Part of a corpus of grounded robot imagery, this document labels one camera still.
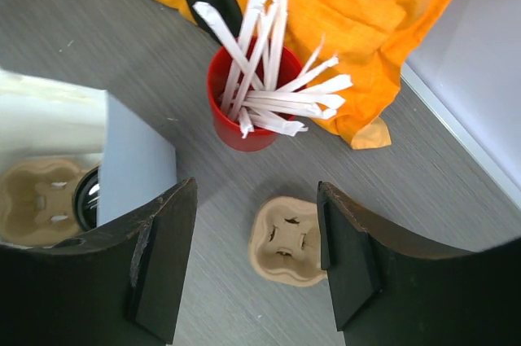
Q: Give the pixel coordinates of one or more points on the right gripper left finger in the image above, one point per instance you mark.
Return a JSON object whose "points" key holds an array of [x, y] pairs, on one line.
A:
{"points": [[119, 284]]}

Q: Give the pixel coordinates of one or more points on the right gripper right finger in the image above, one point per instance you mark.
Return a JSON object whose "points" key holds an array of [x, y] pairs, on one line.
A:
{"points": [[391, 286]]}

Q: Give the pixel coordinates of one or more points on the single black cup lid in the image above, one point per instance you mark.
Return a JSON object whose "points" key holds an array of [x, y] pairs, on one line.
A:
{"points": [[85, 200]]}

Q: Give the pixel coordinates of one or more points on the pulp cup carrier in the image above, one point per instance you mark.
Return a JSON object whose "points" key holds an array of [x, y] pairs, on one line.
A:
{"points": [[285, 242], [37, 201]]}

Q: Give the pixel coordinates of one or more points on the light blue paper bag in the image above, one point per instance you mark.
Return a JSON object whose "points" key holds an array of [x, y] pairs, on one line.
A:
{"points": [[43, 118]]}

